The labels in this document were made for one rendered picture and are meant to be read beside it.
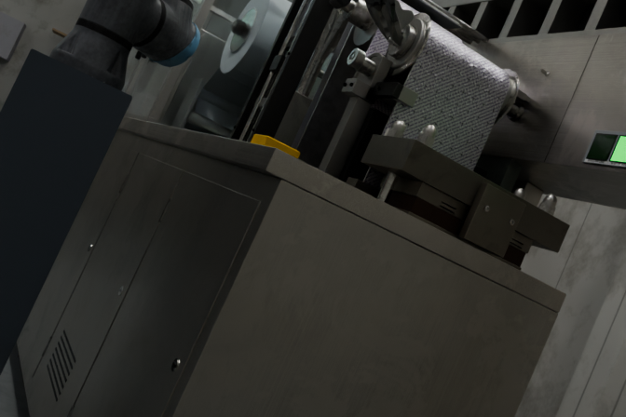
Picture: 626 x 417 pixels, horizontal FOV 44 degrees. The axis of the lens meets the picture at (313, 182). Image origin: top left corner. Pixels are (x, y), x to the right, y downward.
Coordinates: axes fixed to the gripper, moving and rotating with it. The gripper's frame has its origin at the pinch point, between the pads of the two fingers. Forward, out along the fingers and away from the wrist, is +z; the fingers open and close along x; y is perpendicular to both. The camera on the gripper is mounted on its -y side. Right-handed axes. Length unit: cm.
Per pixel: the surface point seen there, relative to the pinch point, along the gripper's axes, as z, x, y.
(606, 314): 243, 208, 190
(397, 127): 13.5, -12.5, -12.0
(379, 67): 4.4, 2.5, -3.6
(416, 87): 10.0, -4.8, -0.8
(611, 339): 250, 195, 179
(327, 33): 1, 70, 18
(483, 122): 23.5, -4.8, 11.7
